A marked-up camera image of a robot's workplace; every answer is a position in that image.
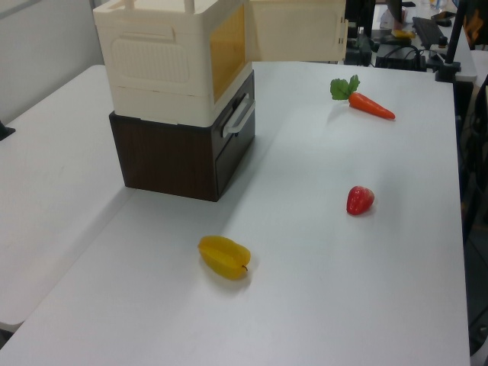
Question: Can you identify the cream cabinet door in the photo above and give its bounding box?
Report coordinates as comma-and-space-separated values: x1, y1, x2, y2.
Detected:
248, 0, 349, 65

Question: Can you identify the cream plastic cabinet box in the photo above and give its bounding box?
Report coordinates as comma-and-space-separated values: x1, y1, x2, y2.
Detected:
92, 0, 255, 126

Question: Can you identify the dark brown drawer unit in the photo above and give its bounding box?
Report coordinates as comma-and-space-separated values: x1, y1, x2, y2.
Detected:
108, 69, 257, 203

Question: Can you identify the yellow toy starfruit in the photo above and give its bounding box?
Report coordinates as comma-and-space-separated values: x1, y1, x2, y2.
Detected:
197, 235, 252, 282

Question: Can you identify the red toy strawberry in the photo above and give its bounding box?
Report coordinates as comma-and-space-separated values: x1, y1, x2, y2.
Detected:
345, 185, 376, 217

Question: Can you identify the orange toy carrot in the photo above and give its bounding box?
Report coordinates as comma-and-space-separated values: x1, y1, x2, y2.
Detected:
329, 74, 397, 121

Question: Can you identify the black electronics box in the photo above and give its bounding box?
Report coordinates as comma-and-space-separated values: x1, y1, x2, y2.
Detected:
374, 43, 427, 72

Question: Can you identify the black computer keyboard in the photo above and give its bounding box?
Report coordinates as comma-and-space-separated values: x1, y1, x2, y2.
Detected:
411, 16, 448, 50

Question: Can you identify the white drawer handle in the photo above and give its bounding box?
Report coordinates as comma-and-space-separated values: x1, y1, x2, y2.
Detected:
221, 92, 255, 138

